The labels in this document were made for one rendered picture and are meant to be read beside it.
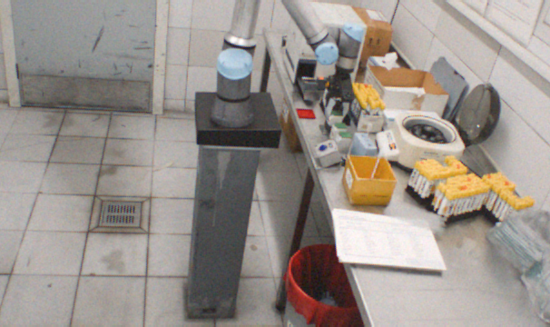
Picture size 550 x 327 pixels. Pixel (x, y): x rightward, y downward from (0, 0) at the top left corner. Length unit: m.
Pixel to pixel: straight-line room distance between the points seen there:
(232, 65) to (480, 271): 0.98
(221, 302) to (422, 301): 1.11
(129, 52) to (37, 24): 0.58
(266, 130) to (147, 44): 1.89
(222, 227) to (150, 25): 1.83
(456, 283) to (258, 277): 1.29
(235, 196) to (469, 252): 0.84
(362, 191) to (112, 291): 1.31
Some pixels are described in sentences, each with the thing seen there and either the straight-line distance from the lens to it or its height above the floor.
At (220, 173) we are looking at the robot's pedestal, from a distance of 1.93.
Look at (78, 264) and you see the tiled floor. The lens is 2.68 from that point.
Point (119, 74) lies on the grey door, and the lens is 3.73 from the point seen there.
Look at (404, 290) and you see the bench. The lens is 1.49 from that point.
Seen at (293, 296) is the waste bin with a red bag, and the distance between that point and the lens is 2.06.
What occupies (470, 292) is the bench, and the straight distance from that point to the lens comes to 1.57.
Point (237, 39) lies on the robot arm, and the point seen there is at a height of 1.19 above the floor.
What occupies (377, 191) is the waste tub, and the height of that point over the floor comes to 0.93.
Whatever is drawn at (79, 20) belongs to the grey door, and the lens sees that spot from 3.63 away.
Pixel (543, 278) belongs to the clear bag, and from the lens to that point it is 1.63.
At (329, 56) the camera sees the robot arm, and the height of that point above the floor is 1.23.
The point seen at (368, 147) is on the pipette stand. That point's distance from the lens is 1.84.
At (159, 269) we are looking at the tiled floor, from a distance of 2.64.
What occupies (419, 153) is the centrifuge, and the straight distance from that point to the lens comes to 1.93.
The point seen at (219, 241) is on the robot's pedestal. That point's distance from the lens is 2.13.
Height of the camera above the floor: 1.86
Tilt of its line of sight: 32 degrees down
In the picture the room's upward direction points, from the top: 10 degrees clockwise
